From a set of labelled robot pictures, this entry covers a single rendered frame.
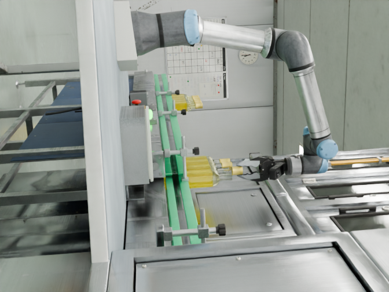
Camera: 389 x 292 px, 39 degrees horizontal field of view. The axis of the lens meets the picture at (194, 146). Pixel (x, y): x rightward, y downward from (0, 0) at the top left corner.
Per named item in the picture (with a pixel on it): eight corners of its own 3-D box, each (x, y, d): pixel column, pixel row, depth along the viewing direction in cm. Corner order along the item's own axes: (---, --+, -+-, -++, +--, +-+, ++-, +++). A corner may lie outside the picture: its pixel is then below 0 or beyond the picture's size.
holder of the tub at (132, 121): (126, 201, 175) (150, 199, 175) (119, 118, 167) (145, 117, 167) (127, 182, 191) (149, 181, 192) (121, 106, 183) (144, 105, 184)
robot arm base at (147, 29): (129, 6, 178) (159, 3, 179) (130, 17, 193) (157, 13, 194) (136, 52, 178) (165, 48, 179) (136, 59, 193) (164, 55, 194)
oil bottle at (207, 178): (164, 190, 206) (220, 186, 207) (163, 176, 204) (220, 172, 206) (164, 185, 211) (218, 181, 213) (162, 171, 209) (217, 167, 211)
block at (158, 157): (146, 179, 193) (165, 178, 193) (144, 154, 190) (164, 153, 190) (146, 176, 196) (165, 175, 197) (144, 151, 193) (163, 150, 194)
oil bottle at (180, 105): (156, 113, 324) (203, 110, 326) (156, 105, 322) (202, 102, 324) (156, 112, 329) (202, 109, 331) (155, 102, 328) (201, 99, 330)
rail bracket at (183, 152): (165, 183, 194) (200, 181, 195) (163, 138, 189) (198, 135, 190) (165, 180, 197) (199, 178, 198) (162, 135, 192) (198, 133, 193)
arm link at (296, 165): (301, 176, 216) (301, 157, 214) (290, 177, 216) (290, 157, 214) (297, 172, 223) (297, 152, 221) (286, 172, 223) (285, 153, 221)
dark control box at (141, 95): (129, 110, 255) (147, 109, 255) (128, 94, 252) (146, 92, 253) (130, 106, 263) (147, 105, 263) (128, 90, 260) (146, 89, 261)
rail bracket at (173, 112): (157, 117, 248) (186, 115, 249) (156, 101, 246) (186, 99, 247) (157, 115, 252) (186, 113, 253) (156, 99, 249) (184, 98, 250)
